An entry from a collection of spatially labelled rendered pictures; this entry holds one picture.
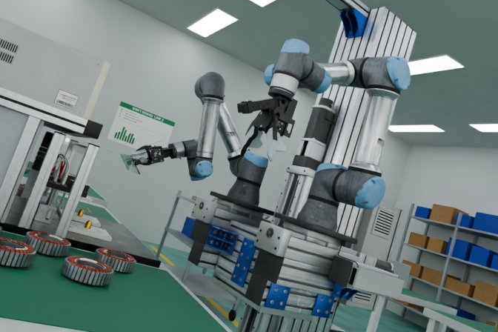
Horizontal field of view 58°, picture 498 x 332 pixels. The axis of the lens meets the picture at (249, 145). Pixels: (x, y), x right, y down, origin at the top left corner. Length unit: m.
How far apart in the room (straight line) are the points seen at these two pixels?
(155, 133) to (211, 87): 5.18
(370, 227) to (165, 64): 5.66
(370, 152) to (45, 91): 1.07
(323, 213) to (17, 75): 1.08
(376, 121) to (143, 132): 5.76
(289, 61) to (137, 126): 5.93
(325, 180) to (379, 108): 0.31
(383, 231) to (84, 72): 1.39
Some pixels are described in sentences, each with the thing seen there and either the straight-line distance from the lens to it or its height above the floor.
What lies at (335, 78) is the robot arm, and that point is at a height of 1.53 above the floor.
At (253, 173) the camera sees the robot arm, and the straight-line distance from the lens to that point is 2.01.
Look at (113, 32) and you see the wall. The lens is 7.17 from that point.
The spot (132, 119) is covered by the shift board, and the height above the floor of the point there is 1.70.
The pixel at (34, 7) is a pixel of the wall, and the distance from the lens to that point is 7.13.
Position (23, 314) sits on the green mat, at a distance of 0.84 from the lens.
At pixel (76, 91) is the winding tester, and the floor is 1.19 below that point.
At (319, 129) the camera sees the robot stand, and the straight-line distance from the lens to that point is 1.92.
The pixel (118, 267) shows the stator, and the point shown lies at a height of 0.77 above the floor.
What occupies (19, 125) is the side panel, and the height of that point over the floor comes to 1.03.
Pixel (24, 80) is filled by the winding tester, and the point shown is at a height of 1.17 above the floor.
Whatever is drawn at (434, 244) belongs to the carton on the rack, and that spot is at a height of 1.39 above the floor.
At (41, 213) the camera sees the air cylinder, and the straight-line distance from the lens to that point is 1.58.
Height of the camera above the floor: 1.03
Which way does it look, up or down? 7 degrees up
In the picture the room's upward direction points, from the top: 19 degrees clockwise
